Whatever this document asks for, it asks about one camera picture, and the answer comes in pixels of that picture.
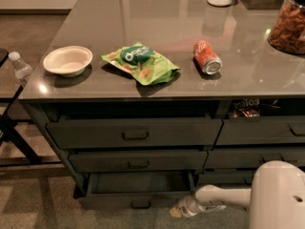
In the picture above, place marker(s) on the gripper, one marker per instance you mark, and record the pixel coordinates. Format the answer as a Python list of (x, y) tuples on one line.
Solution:
[(190, 206)]

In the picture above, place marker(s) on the drawer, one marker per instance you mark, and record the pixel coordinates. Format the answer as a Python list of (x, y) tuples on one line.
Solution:
[(225, 177), (133, 132), (137, 190), (248, 158), (124, 161), (262, 130)]

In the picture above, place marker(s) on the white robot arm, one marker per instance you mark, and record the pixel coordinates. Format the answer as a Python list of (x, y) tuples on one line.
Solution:
[(276, 199)]

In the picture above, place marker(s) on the snack packet in drawer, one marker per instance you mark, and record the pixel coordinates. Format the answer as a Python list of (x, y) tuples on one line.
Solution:
[(246, 107)]

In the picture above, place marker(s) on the green snack bag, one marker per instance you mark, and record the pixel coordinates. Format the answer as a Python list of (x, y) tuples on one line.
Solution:
[(144, 64)]

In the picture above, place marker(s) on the red soda can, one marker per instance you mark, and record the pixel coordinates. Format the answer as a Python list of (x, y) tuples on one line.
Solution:
[(207, 59)]

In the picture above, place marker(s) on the white paper bowl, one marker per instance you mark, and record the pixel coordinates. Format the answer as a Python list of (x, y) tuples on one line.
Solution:
[(68, 61)]

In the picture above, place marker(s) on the black side table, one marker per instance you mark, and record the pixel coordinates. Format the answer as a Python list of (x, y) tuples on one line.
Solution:
[(16, 126)]

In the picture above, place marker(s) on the clear plastic water bottle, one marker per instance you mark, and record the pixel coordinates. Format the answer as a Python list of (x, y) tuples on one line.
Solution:
[(22, 69)]

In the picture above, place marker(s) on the glass jar of snacks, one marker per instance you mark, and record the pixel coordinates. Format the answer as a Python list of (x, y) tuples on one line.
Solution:
[(288, 32)]

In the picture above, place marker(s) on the dark cabinet frame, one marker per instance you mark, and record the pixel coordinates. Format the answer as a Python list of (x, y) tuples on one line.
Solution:
[(166, 147)]

